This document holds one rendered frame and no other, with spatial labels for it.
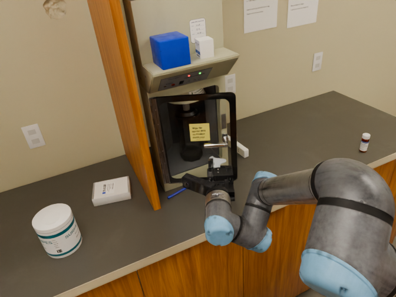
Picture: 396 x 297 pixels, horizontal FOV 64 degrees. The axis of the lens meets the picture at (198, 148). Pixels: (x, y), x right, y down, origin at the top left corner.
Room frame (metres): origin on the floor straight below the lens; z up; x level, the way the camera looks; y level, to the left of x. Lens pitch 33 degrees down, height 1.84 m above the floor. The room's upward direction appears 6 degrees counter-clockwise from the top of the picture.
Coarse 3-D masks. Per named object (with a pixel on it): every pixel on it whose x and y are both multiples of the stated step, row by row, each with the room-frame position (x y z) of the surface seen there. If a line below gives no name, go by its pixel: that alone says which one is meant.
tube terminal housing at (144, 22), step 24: (144, 0) 1.09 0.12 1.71; (168, 0) 1.12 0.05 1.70; (192, 0) 1.15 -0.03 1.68; (216, 0) 1.19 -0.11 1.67; (144, 24) 1.09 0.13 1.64; (168, 24) 1.12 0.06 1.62; (216, 24) 1.19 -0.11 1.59; (144, 48) 1.08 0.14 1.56; (192, 48) 1.15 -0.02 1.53; (216, 48) 1.18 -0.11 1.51; (144, 96) 1.12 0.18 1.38
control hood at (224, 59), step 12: (192, 60) 1.07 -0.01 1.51; (204, 60) 1.05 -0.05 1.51; (216, 60) 1.05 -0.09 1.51; (228, 60) 1.08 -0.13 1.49; (144, 72) 1.06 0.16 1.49; (156, 72) 0.98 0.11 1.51; (168, 72) 0.99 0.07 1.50; (180, 72) 1.02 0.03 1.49; (216, 72) 1.12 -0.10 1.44; (228, 72) 1.16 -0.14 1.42; (156, 84) 1.02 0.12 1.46
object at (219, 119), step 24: (168, 96) 1.06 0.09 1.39; (192, 96) 1.05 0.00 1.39; (216, 96) 1.05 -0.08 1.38; (168, 120) 1.06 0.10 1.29; (192, 120) 1.05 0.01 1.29; (216, 120) 1.05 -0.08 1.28; (168, 144) 1.06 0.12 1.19; (192, 144) 1.06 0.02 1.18; (168, 168) 1.06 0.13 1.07; (192, 168) 1.06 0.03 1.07
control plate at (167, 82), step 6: (192, 72) 1.05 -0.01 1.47; (198, 72) 1.06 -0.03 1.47; (204, 72) 1.08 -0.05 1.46; (168, 78) 1.01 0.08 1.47; (174, 78) 1.03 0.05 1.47; (180, 78) 1.05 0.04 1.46; (186, 78) 1.06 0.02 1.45; (192, 78) 1.08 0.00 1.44; (198, 78) 1.10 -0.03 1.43; (204, 78) 1.12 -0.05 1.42; (162, 84) 1.03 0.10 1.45; (168, 84) 1.05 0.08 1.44; (180, 84) 1.08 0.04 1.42
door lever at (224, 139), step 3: (222, 138) 1.04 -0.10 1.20; (225, 138) 1.04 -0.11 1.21; (228, 138) 1.04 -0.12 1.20; (225, 141) 1.01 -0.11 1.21; (204, 144) 1.00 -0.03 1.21; (207, 144) 1.00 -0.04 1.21; (210, 144) 1.00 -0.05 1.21; (213, 144) 1.00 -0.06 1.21; (216, 144) 1.00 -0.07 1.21; (219, 144) 1.00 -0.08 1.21; (222, 144) 1.00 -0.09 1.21; (225, 144) 0.99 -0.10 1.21; (204, 147) 1.00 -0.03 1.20; (207, 147) 1.00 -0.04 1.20; (210, 147) 1.00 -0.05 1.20; (213, 147) 1.00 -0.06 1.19; (216, 147) 1.00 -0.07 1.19
